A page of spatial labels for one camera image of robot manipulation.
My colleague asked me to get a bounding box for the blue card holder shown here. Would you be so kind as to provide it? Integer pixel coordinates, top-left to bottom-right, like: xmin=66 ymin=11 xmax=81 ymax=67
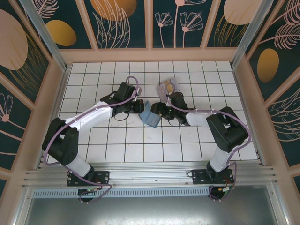
xmin=138 ymin=100 xmax=162 ymax=128

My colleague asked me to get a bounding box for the clear acrylic card box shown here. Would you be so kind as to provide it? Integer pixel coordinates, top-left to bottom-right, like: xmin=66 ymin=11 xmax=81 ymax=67
xmin=156 ymin=78 xmax=181 ymax=100

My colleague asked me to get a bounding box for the small controller board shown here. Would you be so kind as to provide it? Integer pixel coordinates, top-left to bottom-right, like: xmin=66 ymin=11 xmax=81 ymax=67
xmin=209 ymin=185 xmax=235 ymax=202
xmin=78 ymin=187 xmax=100 ymax=203

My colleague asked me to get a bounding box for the grey metal sheet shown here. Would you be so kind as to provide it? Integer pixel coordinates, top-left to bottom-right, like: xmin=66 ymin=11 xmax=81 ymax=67
xmin=14 ymin=184 xmax=288 ymax=225

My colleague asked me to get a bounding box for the thin black cable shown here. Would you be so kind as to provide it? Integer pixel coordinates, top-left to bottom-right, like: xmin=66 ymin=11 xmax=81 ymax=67
xmin=114 ymin=112 xmax=131 ymax=122
xmin=166 ymin=117 xmax=180 ymax=127

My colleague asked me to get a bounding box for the aluminium mounting rail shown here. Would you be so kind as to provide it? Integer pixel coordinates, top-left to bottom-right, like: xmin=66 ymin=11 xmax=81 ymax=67
xmin=22 ymin=161 xmax=279 ymax=189

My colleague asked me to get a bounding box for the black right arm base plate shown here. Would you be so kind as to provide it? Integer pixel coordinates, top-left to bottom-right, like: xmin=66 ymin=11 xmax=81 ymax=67
xmin=191 ymin=168 xmax=235 ymax=186

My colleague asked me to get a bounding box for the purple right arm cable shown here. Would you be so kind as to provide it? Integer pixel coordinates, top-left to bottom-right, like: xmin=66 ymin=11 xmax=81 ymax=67
xmin=164 ymin=82 xmax=253 ymax=202

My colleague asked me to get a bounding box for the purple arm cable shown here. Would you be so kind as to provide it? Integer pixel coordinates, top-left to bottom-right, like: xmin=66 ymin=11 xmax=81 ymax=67
xmin=164 ymin=82 xmax=253 ymax=202
xmin=42 ymin=76 xmax=141 ymax=204

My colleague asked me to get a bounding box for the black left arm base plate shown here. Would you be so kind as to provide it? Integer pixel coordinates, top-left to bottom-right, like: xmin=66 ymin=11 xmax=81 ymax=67
xmin=67 ymin=167 xmax=111 ymax=187

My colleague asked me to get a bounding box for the slotted grey cable duct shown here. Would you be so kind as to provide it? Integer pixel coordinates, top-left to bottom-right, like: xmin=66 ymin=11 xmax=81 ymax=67
xmin=31 ymin=188 xmax=210 ymax=198

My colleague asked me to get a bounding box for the aluminium frame post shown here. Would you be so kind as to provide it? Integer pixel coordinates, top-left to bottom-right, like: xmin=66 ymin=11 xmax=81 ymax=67
xmin=231 ymin=0 xmax=272 ymax=70
xmin=18 ymin=0 xmax=71 ymax=72

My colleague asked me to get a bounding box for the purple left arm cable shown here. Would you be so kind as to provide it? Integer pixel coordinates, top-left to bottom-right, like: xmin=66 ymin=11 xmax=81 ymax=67
xmin=42 ymin=76 xmax=141 ymax=204

